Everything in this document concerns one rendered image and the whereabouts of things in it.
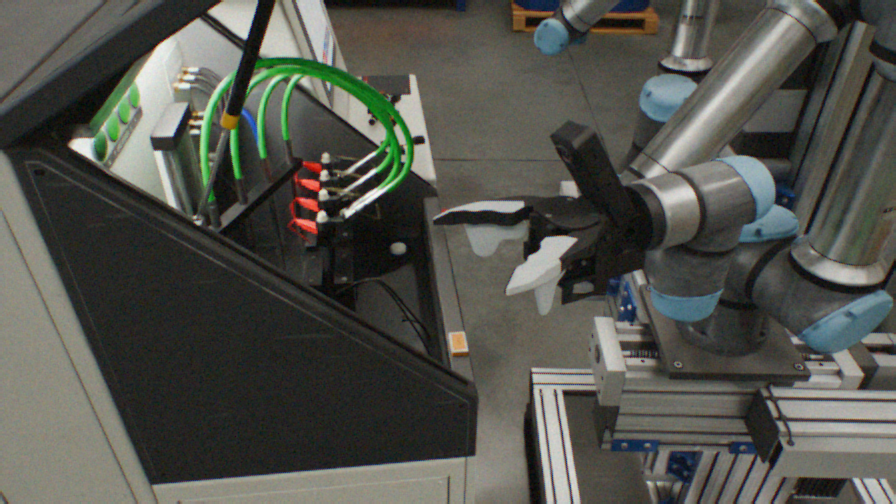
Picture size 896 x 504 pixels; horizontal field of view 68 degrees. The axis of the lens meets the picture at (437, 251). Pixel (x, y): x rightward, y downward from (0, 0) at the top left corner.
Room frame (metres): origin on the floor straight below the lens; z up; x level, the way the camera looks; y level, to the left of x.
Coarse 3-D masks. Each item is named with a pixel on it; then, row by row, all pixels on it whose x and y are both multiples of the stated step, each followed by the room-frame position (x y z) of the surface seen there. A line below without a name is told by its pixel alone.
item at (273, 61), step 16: (256, 64) 1.05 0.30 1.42; (272, 64) 1.06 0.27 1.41; (288, 64) 1.06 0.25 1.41; (304, 64) 1.06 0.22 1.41; (320, 64) 1.07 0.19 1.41; (224, 80) 1.05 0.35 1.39; (352, 80) 1.07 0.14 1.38; (208, 112) 1.04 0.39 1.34; (208, 128) 1.04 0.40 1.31; (400, 128) 1.08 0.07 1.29; (208, 144) 1.05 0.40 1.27; (208, 160) 1.05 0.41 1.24; (208, 176) 1.04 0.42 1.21; (400, 176) 1.08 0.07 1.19
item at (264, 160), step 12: (324, 72) 1.22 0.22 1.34; (276, 84) 1.21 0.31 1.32; (264, 96) 1.21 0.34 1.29; (264, 108) 1.21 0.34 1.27; (264, 120) 1.21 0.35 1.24; (264, 132) 1.21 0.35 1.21; (264, 144) 1.21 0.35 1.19; (264, 156) 1.21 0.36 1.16; (264, 168) 1.21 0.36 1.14; (384, 168) 1.23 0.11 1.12; (264, 180) 1.21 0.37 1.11; (360, 180) 1.23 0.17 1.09
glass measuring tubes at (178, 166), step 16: (176, 112) 1.14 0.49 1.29; (160, 128) 1.08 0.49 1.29; (176, 128) 1.08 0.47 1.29; (160, 144) 1.05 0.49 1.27; (176, 144) 1.06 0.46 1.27; (192, 144) 1.17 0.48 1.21; (160, 160) 1.05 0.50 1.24; (176, 160) 1.06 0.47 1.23; (192, 160) 1.16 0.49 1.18; (176, 176) 1.06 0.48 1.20; (192, 176) 1.13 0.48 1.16; (176, 192) 1.07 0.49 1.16; (192, 192) 1.10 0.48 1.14; (176, 208) 1.05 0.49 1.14; (192, 208) 1.09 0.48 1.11; (208, 224) 1.16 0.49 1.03
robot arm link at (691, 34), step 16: (688, 0) 1.43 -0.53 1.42; (704, 0) 1.41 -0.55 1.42; (720, 0) 1.43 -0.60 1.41; (688, 16) 1.42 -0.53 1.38; (704, 16) 1.41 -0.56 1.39; (672, 32) 1.45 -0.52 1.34; (688, 32) 1.42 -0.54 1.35; (704, 32) 1.41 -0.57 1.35; (672, 48) 1.44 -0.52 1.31; (688, 48) 1.41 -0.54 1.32; (704, 48) 1.42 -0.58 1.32; (672, 64) 1.42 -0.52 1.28; (688, 64) 1.40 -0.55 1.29; (704, 64) 1.41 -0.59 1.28
